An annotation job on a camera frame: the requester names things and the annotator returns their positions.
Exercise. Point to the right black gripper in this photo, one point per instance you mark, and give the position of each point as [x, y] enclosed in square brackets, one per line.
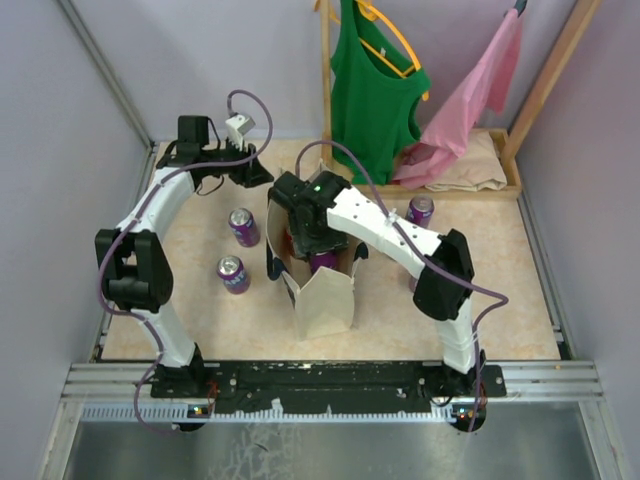
[304, 244]

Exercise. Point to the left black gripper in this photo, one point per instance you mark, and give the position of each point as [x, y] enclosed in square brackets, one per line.
[251, 176]

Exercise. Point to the red Coke can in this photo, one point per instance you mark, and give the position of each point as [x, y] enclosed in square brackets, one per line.
[289, 241]

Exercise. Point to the beige canvas tote bag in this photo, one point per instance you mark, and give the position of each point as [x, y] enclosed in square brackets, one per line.
[323, 303]

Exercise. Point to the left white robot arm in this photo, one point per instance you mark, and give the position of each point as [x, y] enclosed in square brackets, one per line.
[135, 278]

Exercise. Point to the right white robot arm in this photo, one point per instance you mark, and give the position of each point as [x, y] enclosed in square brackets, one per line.
[441, 264]

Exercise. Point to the green tank top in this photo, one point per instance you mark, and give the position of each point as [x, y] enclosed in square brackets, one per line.
[375, 95]

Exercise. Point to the folded beige cloth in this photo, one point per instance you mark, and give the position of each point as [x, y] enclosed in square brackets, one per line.
[479, 168]

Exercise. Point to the yellow clothes hanger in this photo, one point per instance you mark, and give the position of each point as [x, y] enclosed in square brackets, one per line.
[395, 45]

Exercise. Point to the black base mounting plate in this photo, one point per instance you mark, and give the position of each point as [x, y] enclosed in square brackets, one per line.
[316, 387]

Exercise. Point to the wooden clothes rack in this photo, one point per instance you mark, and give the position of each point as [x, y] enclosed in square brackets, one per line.
[508, 142]

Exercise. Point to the pink shirt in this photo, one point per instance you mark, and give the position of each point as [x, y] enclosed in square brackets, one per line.
[446, 137]

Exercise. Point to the grey clothes hanger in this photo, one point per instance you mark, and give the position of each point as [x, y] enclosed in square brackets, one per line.
[520, 6]

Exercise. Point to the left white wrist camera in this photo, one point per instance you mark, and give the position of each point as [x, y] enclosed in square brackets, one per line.
[237, 126]

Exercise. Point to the aluminium frame rail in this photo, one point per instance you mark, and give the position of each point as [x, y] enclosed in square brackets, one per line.
[109, 391]

